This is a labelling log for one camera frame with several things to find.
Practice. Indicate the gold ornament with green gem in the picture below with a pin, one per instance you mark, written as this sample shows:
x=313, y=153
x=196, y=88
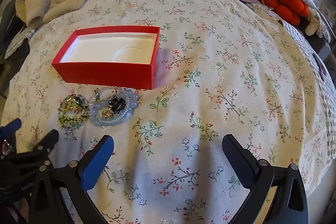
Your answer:
x=76, y=101

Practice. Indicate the orange plush toy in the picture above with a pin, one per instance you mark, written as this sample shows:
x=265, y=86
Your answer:
x=278, y=1

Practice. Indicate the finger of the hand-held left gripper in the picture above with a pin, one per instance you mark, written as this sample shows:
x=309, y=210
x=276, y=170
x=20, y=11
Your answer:
x=43, y=145
x=11, y=125

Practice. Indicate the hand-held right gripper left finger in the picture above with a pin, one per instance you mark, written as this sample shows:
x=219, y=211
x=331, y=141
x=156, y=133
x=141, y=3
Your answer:
x=95, y=163

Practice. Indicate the black flower ornament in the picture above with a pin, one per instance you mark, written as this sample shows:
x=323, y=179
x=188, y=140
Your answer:
x=116, y=102

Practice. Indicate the cream plush toy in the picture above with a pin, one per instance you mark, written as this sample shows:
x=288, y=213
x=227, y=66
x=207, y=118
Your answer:
x=315, y=24

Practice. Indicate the green crackled glass bangle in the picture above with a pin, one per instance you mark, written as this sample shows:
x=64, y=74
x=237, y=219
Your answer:
x=70, y=121

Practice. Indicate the red jewelry box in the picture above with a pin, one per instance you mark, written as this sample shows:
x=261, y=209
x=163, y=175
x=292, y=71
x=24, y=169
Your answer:
x=105, y=74

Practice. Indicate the clear crystal jewelry piece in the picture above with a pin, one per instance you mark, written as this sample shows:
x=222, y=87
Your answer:
x=5, y=148

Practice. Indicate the floral bedsheet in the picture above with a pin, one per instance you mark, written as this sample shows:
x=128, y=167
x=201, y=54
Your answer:
x=210, y=69

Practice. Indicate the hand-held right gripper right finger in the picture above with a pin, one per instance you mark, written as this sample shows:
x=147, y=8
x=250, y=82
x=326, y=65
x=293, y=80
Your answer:
x=236, y=161

